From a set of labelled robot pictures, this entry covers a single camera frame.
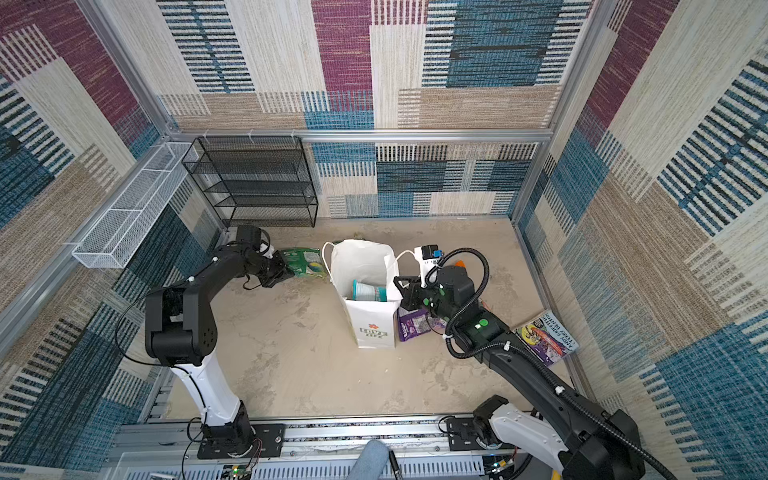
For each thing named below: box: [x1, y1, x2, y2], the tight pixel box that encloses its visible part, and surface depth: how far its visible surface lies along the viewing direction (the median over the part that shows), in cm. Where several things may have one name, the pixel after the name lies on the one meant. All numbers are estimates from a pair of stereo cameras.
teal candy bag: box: [351, 279, 387, 302], surface depth 89 cm
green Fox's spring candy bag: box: [283, 248, 327, 278], surface depth 103 cm
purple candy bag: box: [398, 306, 447, 342], surface depth 91 cm
